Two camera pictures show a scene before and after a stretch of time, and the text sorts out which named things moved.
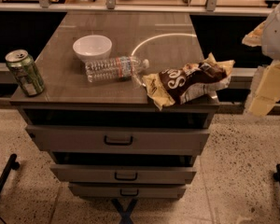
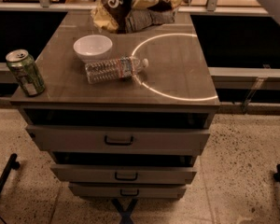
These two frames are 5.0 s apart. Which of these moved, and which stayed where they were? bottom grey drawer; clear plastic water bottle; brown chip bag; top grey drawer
Moved: brown chip bag
Stayed: clear plastic water bottle; top grey drawer; bottom grey drawer
